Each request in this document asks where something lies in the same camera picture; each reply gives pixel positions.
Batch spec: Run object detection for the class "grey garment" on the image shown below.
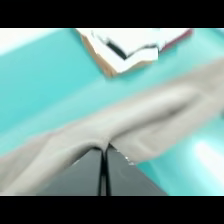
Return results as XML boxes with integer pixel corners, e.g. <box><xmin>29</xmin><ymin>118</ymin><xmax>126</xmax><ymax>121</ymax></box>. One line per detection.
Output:
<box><xmin>0</xmin><ymin>59</ymin><xmax>224</xmax><ymax>197</ymax></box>

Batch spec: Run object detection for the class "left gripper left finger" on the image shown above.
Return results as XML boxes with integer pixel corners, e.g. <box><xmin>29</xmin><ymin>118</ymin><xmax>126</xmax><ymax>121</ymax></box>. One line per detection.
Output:
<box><xmin>37</xmin><ymin>146</ymin><xmax>103</xmax><ymax>197</ymax></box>

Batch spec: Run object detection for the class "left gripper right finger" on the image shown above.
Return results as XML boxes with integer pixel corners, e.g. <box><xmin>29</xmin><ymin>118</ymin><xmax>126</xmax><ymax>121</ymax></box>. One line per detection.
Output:
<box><xmin>105</xmin><ymin>143</ymin><xmax>168</xmax><ymax>197</ymax></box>

